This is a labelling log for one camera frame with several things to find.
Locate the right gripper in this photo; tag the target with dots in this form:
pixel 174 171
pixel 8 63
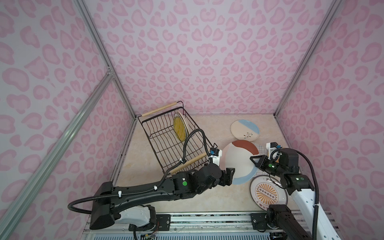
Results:
pixel 262 162

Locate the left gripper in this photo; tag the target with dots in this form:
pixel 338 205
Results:
pixel 223 180

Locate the large pink blue plate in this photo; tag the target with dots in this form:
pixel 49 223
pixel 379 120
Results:
pixel 237 155

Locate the orange sunburst plate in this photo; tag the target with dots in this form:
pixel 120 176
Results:
pixel 266 191

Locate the black wire dish rack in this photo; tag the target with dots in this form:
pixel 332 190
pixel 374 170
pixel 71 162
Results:
pixel 168 149

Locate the yellow striped plate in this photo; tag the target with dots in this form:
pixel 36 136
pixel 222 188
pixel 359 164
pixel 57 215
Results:
pixel 180 128

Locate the white green-rimmed plate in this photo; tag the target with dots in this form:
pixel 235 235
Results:
pixel 177 113

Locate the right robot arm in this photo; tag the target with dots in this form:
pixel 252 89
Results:
pixel 298 178

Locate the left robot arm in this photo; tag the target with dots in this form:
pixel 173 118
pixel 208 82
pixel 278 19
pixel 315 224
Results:
pixel 111 201

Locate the white plaid plate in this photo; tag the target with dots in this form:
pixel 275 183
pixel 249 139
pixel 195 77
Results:
pixel 262 151

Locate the cream blue plate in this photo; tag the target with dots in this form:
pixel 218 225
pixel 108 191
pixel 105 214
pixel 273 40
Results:
pixel 245 130

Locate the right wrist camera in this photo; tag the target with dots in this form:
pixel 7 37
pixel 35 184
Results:
pixel 273 149

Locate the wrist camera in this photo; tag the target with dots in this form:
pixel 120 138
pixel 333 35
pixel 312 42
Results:
pixel 215 156
pixel 273 149

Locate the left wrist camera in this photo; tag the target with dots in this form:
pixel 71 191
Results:
pixel 215 156

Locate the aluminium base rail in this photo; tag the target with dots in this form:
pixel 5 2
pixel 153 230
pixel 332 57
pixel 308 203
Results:
pixel 193 226

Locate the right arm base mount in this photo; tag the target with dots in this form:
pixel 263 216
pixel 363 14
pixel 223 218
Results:
pixel 259 222

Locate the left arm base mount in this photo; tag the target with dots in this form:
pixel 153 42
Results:
pixel 162 222

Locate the aluminium frame strut right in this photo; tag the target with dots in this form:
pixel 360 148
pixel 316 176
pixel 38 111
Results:
pixel 331 14

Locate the aluminium frame strut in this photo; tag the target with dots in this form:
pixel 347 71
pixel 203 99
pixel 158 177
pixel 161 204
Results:
pixel 331 14
pixel 65 119

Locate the aluminium frame strut left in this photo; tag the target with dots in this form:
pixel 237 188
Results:
pixel 65 119

